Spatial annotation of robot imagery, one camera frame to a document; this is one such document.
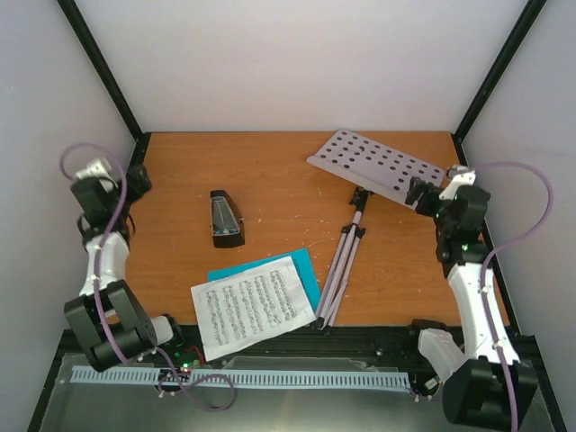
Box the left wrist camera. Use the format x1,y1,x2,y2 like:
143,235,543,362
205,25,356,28
73,158,113,180

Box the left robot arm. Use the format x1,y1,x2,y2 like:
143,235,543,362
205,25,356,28
64,158,187,372

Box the blue sheet music paper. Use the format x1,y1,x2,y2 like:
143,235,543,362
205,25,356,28
207,248,321,311

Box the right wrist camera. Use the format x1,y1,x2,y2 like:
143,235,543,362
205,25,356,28
439,165,476,201

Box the white sheet music paper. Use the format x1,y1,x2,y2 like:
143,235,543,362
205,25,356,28
191,266,315,360

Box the white tripod music stand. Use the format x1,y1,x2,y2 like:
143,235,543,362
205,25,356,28
307,129,445,330

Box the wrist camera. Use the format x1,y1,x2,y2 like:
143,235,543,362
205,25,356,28
73,158,113,180
439,165,476,201

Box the black left frame post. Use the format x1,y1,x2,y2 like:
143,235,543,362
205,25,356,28
57,0,151,145

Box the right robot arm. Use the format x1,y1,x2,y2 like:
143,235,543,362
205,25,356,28
406,177,538,431

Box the black metronome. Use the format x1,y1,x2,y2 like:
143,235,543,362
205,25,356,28
210,190,245,248

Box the grey slotted cable duct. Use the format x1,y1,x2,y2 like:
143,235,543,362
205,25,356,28
69,365,410,392

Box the black aluminium frame post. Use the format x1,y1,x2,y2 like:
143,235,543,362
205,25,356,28
452,0,547,145

